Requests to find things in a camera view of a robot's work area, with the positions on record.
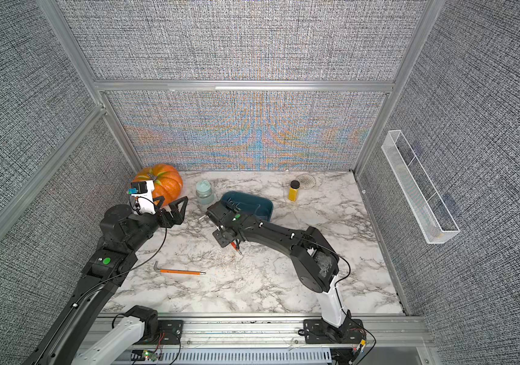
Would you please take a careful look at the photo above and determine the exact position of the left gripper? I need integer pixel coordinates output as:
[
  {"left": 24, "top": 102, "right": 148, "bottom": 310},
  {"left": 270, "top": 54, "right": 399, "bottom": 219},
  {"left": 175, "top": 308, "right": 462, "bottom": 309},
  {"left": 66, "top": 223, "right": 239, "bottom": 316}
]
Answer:
[{"left": 126, "top": 195, "right": 187, "bottom": 255}]

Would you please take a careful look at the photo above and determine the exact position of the red handled hex key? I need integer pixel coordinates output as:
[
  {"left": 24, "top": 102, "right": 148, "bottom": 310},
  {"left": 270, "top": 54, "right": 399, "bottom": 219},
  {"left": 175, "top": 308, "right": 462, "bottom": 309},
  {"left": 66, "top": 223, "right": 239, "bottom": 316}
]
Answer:
[{"left": 198, "top": 214, "right": 243, "bottom": 256}]

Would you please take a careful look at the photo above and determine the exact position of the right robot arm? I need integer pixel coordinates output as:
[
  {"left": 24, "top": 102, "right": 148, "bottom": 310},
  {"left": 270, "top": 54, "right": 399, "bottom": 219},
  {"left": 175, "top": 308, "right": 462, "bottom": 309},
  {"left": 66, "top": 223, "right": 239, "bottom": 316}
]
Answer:
[{"left": 205, "top": 202, "right": 357, "bottom": 343}]

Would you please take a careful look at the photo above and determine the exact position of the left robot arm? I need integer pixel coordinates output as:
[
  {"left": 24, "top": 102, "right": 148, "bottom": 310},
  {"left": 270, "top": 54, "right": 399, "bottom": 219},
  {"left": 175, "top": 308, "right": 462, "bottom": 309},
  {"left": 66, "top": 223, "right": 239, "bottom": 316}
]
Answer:
[{"left": 23, "top": 196, "right": 189, "bottom": 364}]

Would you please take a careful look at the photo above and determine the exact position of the teal plastic storage box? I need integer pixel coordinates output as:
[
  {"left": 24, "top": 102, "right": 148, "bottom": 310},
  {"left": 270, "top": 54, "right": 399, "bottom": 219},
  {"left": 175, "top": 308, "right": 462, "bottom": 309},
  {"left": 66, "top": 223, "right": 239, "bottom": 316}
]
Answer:
[{"left": 220, "top": 191, "right": 274, "bottom": 221}]

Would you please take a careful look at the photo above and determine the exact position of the orange decorative pumpkin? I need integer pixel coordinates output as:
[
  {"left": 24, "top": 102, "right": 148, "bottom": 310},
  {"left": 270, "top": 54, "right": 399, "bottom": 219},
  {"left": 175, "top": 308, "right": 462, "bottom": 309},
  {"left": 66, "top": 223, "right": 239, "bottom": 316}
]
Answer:
[{"left": 132, "top": 164, "right": 183, "bottom": 206}]

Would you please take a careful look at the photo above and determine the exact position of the mint green lidded jar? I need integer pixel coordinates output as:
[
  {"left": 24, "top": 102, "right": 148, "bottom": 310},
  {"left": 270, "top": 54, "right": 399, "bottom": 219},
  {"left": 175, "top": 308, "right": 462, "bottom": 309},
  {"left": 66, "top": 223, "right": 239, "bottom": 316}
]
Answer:
[{"left": 196, "top": 179, "right": 214, "bottom": 205}]

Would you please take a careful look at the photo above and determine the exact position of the yellow bottle black cap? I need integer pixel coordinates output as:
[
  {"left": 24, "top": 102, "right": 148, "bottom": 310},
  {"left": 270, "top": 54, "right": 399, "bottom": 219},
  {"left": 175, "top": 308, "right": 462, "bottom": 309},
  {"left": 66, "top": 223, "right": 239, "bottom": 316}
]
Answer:
[{"left": 288, "top": 180, "right": 300, "bottom": 202}]

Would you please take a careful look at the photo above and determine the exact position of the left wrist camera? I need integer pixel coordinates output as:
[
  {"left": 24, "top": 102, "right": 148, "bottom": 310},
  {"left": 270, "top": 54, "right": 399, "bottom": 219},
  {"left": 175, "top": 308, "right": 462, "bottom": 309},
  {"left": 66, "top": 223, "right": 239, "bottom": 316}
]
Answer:
[{"left": 129, "top": 180, "right": 156, "bottom": 214}]

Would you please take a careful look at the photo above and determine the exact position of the left camera black cable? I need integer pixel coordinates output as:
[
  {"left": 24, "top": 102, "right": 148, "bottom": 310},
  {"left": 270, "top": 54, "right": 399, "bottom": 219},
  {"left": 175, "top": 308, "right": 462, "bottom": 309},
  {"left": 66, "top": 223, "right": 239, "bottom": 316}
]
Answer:
[{"left": 72, "top": 195, "right": 170, "bottom": 307}]

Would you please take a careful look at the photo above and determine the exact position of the camera black cable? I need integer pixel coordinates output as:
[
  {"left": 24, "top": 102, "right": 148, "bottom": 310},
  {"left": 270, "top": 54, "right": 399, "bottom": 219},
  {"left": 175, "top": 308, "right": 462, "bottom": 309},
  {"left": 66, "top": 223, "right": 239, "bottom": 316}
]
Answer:
[
  {"left": 296, "top": 236, "right": 366, "bottom": 339},
  {"left": 72, "top": 195, "right": 170, "bottom": 307}
]

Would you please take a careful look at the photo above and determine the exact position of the aluminium front rail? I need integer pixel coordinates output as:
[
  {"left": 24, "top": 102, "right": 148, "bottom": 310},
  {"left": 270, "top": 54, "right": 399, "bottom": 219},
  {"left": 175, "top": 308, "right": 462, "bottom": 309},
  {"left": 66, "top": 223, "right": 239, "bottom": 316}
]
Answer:
[{"left": 87, "top": 313, "right": 434, "bottom": 350}]

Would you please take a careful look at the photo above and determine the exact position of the right camera black cable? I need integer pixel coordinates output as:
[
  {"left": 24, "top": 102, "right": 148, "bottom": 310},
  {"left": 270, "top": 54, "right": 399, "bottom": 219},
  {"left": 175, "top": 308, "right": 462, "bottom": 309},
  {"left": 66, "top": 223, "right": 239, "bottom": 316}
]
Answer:
[{"left": 296, "top": 236, "right": 366, "bottom": 339}]

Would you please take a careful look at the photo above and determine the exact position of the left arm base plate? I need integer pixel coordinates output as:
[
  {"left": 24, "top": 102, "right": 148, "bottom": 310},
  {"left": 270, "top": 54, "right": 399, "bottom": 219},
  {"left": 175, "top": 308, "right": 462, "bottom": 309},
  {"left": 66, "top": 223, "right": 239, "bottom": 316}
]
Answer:
[{"left": 135, "top": 319, "right": 184, "bottom": 346}]

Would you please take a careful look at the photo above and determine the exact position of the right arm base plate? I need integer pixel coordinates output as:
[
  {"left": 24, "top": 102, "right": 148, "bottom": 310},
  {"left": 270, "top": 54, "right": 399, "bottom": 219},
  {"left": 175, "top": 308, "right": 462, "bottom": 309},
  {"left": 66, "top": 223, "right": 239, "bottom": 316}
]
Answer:
[{"left": 297, "top": 319, "right": 367, "bottom": 345}]

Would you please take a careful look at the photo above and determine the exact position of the white slotted cable duct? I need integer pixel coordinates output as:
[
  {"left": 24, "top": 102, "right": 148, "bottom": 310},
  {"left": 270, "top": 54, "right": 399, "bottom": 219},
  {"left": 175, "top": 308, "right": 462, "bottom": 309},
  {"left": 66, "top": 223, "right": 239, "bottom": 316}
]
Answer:
[{"left": 113, "top": 348, "right": 333, "bottom": 364}]

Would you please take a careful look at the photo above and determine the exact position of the clear acrylic wall shelf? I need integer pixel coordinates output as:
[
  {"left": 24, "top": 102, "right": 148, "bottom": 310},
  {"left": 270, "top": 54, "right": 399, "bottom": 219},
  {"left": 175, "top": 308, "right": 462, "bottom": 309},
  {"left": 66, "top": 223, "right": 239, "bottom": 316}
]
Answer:
[{"left": 381, "top": 130, "right": 460, "bottom": 244}]

